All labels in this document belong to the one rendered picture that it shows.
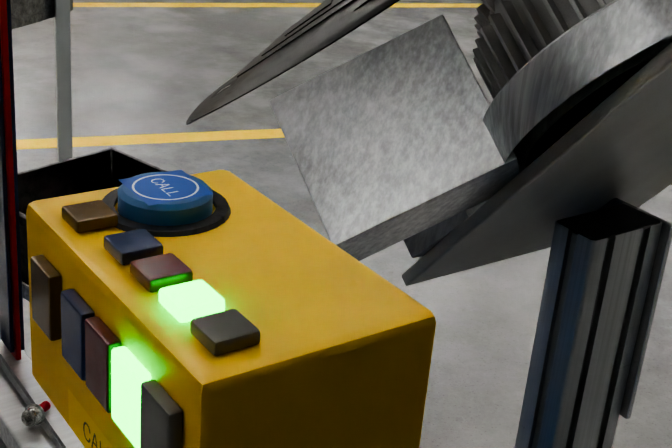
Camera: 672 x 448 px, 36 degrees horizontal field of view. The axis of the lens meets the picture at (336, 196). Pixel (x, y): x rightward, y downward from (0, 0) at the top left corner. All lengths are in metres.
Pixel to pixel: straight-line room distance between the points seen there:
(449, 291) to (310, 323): 2.38
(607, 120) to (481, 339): 1.84
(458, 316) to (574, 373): 1.70
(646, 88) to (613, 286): 0.26
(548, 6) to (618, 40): 0.07
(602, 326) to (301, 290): 0.57
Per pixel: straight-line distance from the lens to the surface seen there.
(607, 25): 0.69
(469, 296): 2.73
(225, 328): 0.35
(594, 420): 1.00
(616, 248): 0.90
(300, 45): 0.90
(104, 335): 0.38
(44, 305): 0.44
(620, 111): 0.73
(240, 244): 0.42
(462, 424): 2.23
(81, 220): 0.42
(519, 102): 0.72
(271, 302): 0.38
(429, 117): 0.77
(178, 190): 0.44
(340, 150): 0.78
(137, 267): 0.39
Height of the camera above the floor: 1.25
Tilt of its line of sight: 23 degrees down
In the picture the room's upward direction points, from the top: 5 degrees clockwise
